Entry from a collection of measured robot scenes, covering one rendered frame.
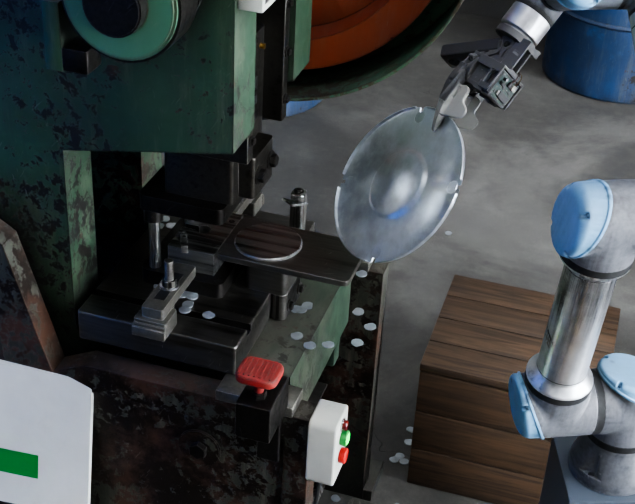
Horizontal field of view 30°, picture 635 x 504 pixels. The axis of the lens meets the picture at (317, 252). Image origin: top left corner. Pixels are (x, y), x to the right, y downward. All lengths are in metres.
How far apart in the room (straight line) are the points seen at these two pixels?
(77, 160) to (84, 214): 0.11
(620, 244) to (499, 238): 1.96
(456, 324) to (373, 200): 0.73
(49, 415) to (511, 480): 1.08
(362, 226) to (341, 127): 2.27
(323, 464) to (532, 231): 1.91
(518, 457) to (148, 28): 1.42
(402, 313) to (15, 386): 1.43
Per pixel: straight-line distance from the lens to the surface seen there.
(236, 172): 2.08
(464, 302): 2.84
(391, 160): 2.11
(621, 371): 2.16
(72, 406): 2.23
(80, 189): 2.12
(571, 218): 1.84
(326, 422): 2.04
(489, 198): 3.99
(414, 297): 3.46
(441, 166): 2.03
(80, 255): 2.18
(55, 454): 2.29
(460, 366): 2.64
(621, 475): 2.24
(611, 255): 1.86
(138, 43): 1.74
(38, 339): 2.19
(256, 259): 2.15
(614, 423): 2.16
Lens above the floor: 1.95
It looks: 33 degrees down
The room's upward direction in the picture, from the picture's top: 3 degrees clockwise
